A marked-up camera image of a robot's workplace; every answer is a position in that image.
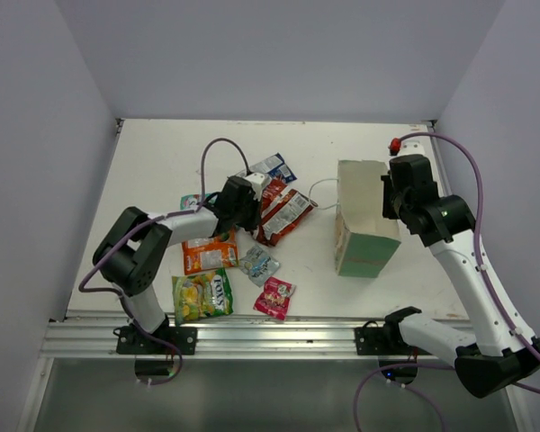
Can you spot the green Fox's candy bag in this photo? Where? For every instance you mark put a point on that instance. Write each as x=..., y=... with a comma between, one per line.
x=201, y=296

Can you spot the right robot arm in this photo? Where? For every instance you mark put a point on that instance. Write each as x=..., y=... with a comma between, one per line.
x=503, y=349

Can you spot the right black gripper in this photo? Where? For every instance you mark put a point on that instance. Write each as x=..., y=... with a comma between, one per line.
x=387, y=208

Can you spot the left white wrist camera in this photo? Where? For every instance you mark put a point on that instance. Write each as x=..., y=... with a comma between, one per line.
x=258, y=181

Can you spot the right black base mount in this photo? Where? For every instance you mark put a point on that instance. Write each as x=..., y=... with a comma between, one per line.
x=377, y=339

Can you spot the teal Fox's candy bag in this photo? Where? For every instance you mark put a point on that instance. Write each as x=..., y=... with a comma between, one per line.
x=195, y=202

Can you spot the small pink snack packet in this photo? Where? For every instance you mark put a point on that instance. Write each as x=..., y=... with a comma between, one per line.
x=274, y=300

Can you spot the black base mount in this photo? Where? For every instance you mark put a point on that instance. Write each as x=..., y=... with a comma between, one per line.
x=377, y=339
x=132, y=342

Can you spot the orange candy bag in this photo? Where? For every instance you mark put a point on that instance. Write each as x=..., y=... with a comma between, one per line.
x=206, y=254

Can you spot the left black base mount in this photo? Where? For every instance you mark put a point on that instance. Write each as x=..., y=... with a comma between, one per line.
x=132, y=342

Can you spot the small grey snack packet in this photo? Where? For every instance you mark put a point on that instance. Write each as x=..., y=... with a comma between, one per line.
x=258, y=265

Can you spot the green paper bag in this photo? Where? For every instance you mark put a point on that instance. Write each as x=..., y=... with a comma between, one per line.
x=364, y=241

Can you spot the aluminium mounting rail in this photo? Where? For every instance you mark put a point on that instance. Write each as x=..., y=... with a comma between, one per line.
x=86, y=335

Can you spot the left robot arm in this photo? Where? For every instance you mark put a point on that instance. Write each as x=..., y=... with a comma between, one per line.
x=131, y=253

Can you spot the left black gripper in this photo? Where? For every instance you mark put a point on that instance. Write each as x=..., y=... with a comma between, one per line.
x=251, y=222

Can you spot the blue snack bag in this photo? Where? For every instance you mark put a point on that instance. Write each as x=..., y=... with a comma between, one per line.
x=276, y=167

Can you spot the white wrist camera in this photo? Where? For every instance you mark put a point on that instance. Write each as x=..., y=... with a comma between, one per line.
x=401, y=147
x=258, y=181

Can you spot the red chips bag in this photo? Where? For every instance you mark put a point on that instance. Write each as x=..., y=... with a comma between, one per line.
x=283, y=210

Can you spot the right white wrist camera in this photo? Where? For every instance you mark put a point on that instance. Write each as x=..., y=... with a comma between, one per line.
x=401, y=147

